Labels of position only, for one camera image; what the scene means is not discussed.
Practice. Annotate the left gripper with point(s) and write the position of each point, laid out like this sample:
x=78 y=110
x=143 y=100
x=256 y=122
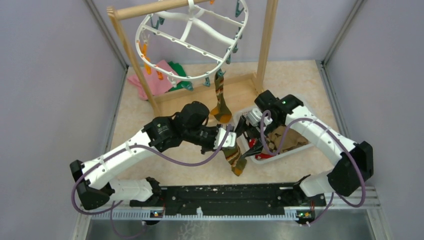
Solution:
x=210 y=147

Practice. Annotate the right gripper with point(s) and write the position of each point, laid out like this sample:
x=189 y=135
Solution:
x=242 y=126

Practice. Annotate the olive striped sock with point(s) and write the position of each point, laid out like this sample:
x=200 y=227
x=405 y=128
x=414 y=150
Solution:
x=232 y=156
x=221 y=111

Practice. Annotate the white oval clip hanger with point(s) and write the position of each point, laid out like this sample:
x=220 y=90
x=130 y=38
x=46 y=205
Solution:
x=157 y=48

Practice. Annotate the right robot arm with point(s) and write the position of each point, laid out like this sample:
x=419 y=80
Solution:
x=352 y=162

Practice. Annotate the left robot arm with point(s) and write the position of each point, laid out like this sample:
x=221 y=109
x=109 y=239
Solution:
x=95 y=180

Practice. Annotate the wooden hanger rack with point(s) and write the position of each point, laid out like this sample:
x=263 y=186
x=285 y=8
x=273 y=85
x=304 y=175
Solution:
x=250 y=84

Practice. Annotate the red white striped sock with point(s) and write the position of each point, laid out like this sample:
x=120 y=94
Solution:
x=257 y=149

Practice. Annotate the white plastic laundry basket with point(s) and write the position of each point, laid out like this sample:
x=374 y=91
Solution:
x=277 y=106

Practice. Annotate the tan ribbed sock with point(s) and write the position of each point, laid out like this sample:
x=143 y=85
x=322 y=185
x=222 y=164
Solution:
x=292 y=140

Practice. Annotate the green cloth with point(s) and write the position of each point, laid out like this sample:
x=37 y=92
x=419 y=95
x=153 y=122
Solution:
x=187 y=85

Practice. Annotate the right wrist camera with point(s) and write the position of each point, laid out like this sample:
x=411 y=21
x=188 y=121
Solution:
x=254 y=118

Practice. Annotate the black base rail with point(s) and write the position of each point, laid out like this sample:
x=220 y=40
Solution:
x=260 y=200

